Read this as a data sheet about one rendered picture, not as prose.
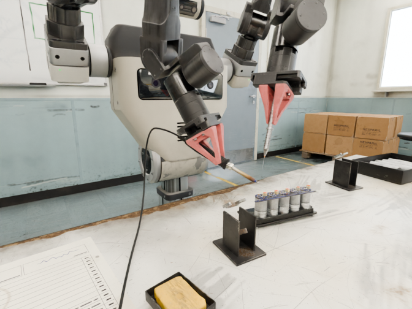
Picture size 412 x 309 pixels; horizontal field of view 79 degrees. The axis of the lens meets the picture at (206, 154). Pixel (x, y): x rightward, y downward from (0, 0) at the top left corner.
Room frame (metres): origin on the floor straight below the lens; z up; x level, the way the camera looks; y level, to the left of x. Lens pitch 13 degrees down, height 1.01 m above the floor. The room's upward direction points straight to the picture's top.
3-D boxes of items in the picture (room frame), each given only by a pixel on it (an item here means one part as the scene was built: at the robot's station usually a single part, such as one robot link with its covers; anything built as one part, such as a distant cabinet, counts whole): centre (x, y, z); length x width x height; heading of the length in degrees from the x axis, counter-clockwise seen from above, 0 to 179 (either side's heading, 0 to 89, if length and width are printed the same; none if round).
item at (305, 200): (0.51, -0.21, 0.79); 0.02 x 0.02 x 0.05
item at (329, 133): (3.93, -2.27, 0.38); 1.20 x 0.80 x 0.73; 40
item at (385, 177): (0.82, -0.65, 0.77); 0.24 x 0.16 x 0.04; 116
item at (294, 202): (0.50, -0.19, 0.79); 0.02 x 0.02 x 0.05
